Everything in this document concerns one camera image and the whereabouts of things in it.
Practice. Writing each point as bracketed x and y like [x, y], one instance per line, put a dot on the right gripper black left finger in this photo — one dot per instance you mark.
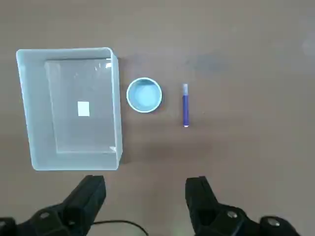
[83, 196]

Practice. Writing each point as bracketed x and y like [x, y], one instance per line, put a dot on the clear plastic box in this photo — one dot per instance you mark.
[32, 98]

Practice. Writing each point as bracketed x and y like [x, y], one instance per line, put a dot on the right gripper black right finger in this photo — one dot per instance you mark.
[201, 201]

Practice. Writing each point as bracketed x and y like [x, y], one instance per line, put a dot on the white label sticker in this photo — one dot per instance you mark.
[83, 108]

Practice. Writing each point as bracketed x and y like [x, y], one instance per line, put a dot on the blue mesh pencil holder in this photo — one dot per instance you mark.
[145, 96]

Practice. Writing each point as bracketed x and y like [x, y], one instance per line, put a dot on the purple marker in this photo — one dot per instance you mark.
[186, 110]

